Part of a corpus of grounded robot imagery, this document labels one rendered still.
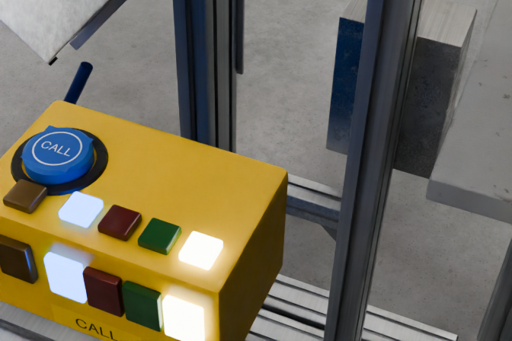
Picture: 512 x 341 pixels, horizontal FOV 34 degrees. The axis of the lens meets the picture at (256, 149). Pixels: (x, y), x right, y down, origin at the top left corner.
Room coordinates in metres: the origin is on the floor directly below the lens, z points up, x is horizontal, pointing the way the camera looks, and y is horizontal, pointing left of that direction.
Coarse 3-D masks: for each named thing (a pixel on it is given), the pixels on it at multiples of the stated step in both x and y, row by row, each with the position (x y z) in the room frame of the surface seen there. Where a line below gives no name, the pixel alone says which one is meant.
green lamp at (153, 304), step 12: (132, 288) 0.27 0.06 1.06; (144, 288) 0.27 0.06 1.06; (132, 300) 0.27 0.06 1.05; (144, 300) 0.26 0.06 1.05; (156, 300) 0.26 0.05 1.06; (132, 312) 0.27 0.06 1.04; (144, 312) 0.27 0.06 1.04; (156, 312) 0.26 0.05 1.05; (144, 324) 0.27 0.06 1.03; (156, 324) 0.26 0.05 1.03
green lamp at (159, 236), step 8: (152, 224) 0.30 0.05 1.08; (160, 224) 0.30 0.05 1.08; (168, 224) 0.30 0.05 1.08; (144, 232) 0.29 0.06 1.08; (152, 232) 0.29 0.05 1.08; (160, 232) 0.29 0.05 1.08; (168, 232) 0.29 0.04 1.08; (176, 232) 0.29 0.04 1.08; (144, 240) 0.28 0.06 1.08; (152, 240) 0.28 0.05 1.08; (160, 240) 0.29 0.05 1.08; (168, 240) 0.29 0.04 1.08; (176, 240) 0.29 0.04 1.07; (152, 248) 0.28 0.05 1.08; (160, 248) 0.28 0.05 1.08; (168, 248) 0.28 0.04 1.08
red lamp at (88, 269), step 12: (84, 276) 0.28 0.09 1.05; (96, 276) 0.28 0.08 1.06; (108, 276) 0.28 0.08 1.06; (96, 288) 0.28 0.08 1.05; (108, 288) 0.27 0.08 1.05; (120, 288) 0.27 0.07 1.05; (96, 300) 0.28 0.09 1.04; (108, 300) 0.27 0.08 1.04; (120, 300) 0.27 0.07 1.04; (108, 312) 0.27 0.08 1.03; (120, 312) 0.27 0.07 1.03
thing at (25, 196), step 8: (16, 184) 0.32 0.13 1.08; (24, 184) 0.32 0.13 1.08; (32, 184) 0.32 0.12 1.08; (8, 192) 0.32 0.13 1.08; (16, 192) 0.32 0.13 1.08; (24, 192) 0.32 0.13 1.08; (32, 192) 0.32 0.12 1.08; (40, 192) 0.32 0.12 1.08; (8, 200) 0.31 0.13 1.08; (16, 200) 0.31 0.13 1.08; (24, 200) 0.31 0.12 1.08; (32, 200) 0.31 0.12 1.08; (40, 200) 0.31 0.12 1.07; (16, 208) 0.31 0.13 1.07; (24, 208) 0.31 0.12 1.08; (32, 208) 0.31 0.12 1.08
